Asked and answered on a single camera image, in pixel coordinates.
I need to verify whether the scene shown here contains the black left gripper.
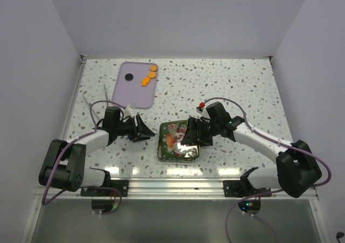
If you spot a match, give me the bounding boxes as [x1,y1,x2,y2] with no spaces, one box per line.
[115,114,155,142]

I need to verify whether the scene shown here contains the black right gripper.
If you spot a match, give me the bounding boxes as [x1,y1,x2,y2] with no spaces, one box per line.
[181,117,220,148]

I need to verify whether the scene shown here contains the gold tin lid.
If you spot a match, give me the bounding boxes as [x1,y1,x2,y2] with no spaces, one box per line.
[157,120,200,164]

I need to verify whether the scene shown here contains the steel tongs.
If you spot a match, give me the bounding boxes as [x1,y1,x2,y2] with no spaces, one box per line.
[82,84,109,114]

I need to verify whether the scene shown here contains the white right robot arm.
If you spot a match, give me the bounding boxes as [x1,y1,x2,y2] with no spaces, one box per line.
[181,102,322,198]

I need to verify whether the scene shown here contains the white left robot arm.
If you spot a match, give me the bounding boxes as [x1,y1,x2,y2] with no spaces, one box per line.
[38,107,155,196]

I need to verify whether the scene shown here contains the green christmas cookie tin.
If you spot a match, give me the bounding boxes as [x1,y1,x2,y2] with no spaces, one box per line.
[157,140,200,164]

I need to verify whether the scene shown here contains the purple tray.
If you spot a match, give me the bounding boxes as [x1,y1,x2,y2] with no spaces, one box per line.
[112,61,158,109]

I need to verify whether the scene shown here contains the orange fish cookie on tray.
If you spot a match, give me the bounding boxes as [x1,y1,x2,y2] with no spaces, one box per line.
[141,77,150,87]

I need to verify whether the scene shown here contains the black sandwich cookie on tray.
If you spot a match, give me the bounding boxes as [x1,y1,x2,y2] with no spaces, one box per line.
[125,73,133,81]

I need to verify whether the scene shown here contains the orange round cookie on tray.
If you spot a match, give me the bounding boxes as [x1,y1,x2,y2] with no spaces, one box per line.
[148,71,156,79]

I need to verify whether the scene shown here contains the orange cookie at tray top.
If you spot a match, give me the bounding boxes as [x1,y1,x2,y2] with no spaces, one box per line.
[150,65,157,72]

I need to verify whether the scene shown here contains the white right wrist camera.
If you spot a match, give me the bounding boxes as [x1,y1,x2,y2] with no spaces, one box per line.
[201,108,210,119]

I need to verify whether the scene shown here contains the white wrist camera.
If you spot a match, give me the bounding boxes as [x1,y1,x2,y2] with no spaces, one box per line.
[201,108,210,119]
[123,103,136,119]

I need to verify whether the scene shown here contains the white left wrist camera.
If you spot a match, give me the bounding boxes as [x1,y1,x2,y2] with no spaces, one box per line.
[123,103,136,119]

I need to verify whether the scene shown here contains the aluminium front rail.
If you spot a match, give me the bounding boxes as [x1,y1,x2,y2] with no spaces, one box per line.
[34,179,319,199]

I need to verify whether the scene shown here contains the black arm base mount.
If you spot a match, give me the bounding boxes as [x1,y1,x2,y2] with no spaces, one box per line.
[80,168,129,197]

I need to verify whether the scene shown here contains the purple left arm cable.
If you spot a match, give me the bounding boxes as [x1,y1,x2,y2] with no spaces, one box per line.
[42,100,135,216]

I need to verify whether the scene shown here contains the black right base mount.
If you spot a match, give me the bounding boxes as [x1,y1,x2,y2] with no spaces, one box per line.
[223,167,272,198]

